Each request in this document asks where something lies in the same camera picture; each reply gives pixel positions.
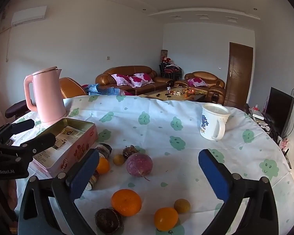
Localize white mug blue print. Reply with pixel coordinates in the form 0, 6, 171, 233
200, 103, 230, 141

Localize pink electric kettle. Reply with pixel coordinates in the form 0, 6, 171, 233
24, 66, 66, 123

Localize small yellow-green fruit front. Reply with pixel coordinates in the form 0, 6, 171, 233
174, 198, 191, 214

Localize dark purple stool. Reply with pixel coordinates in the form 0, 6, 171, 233
5, 100, 30, 119

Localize pink metal tin box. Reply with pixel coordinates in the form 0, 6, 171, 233
30, 118, 98, 178

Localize large wrinkled orange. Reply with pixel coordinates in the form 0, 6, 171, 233
111, 189, 142, 217

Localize white air conditioner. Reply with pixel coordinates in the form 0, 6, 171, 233
11, 6, 47, 26

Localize brown leather long sofa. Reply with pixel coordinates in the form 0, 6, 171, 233
95, 65, 174, 96

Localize pink floral cushion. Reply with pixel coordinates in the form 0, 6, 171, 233
111, 74, 132, 87
129, 73, 154, 88

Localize dark dried spiky fruit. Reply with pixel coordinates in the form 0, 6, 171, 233
122, 145, 139, 160

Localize pink floral cushion left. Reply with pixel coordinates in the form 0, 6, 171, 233
111, 74, 132, 87

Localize black television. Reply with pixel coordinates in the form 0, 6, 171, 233
264, 87, 294, 137

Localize pink cushion on armchair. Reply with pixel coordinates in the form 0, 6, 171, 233
187, 77, 208, 87

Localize dark brown round fruit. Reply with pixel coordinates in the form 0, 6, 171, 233
94, 208, 124, 234

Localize orange leather chair back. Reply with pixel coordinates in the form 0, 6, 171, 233
59, 77, 87, 99

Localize pink floral cushion right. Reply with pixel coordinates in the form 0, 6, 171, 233
129, 73, 154, 88

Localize striped cylinder jar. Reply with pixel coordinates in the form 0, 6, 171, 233
95, 143, 113, 159
85, 170, 100, 191

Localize wooden coffee table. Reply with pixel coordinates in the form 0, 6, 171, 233
140, 87, 207, 102

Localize white tablecloth green clouds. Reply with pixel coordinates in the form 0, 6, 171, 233
64, 96, 294, 234

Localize blue clothing pile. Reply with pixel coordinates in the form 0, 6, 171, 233
82, 83, 132, 96

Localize purple round passion fruit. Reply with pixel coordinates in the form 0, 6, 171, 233
125, 153, 153, 181

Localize small yellow fruit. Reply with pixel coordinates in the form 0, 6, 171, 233
113, 154, 125, 166

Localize smooth orange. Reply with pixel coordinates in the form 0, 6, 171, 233
154, 207, 178, 231

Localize stacked dark chairs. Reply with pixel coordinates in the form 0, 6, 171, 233
159, 56, 182, 81

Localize brown wooden door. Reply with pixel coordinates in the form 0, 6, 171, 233
224, 42, 253, 108

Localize brown leather armchair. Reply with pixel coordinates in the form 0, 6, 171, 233
174, 71, 226, 105

